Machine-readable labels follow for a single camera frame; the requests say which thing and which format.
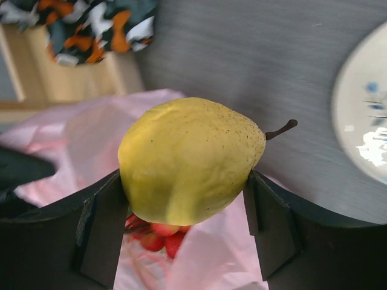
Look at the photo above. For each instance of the wooden clothes rack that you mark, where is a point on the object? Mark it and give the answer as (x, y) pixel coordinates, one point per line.
(39, 82)

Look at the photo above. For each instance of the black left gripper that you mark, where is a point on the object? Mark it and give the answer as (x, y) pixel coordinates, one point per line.
(17, 169)

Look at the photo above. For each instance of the yellow lemon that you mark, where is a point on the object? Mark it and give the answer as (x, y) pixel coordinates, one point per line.
(186, 160)

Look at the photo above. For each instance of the light blue round plate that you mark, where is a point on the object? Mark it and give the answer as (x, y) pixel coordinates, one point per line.
(358, 106)

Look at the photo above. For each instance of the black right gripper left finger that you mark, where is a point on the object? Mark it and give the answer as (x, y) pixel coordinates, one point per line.
(73, 243)

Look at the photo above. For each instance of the orange black patterned garment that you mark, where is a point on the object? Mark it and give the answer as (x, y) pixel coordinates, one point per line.
(84, 31)

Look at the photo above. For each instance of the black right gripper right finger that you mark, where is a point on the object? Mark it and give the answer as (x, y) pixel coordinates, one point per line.
(302, 245)

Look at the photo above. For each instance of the pink plastic bag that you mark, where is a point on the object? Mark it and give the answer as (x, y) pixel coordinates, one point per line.
(70, 174)

